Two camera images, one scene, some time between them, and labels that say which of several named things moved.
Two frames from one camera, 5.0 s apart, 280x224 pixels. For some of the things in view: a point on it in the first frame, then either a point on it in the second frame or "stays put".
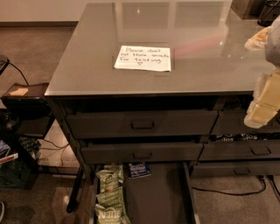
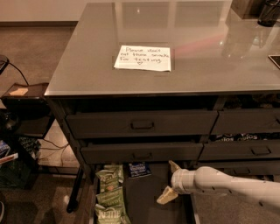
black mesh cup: [270, 11] stays put
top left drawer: [142, 124] stays put
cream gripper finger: [258, 40] to [168, 195]
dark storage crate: [20, 172] stays put
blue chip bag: [137, 170] stays put
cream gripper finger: [265, 102] to [173, 166]
